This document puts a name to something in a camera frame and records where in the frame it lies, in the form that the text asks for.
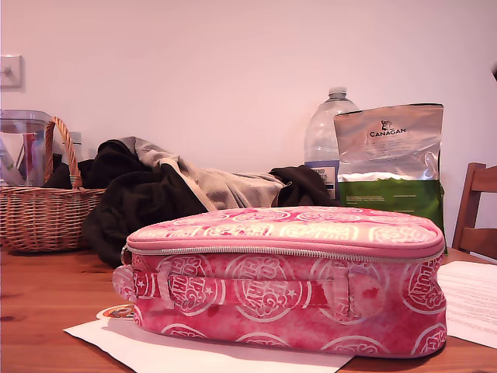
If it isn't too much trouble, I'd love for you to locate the pink printed zip bag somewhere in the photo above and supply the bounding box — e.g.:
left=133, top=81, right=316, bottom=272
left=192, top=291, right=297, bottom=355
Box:
left=112, top=205, right=448, bottom=359

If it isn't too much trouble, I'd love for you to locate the large clear water bottle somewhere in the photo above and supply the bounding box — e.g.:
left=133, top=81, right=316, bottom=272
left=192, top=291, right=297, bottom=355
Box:
left=304, top=85, right=362, bottom=201

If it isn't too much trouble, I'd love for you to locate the black jacket with grey lining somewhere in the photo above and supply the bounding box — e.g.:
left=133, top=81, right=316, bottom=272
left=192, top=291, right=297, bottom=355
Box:
left=42, top=136, right=342, bottom=269

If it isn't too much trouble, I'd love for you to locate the green and silver food pouch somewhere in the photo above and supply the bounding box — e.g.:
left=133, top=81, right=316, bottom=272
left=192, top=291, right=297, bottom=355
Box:
left=332, top=103, right=450, bottom=256

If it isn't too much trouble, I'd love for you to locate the clear jar with grey lid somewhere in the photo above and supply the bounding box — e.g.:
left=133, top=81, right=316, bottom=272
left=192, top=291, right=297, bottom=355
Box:
left=68, top=131, right=85, bottom=161

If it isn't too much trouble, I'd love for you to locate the blank white paper sheet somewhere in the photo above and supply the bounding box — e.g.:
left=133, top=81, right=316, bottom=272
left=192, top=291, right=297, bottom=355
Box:
left=62, top=318, right=353, bottom=373

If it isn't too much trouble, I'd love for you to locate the round orange white sticker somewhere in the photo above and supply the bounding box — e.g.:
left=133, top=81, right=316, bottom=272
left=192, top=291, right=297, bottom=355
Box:
left=95, top=304, right=136, bottom=320

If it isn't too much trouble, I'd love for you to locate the wicker basket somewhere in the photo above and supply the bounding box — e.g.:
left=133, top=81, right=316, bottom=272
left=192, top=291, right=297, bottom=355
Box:
left=0, top=115, right=106, bottom=253

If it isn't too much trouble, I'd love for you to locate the clear plastic container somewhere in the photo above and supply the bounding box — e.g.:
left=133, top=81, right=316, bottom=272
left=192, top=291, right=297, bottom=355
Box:
left=0, top=108, right=54, bottom=187

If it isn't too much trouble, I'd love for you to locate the wooden chair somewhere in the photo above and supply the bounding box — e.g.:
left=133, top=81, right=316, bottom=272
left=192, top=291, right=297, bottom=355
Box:
left=452, top=162, right=497, bottom=260

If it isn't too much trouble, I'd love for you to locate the printed white paper stack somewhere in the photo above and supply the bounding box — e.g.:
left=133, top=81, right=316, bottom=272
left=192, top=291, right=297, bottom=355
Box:
left=435, top=260, right=497, bottom=347

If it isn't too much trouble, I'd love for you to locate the white wall switch plate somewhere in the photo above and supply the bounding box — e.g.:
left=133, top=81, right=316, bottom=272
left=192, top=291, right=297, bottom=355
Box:
left=0, top=54, right=24, bottom=89

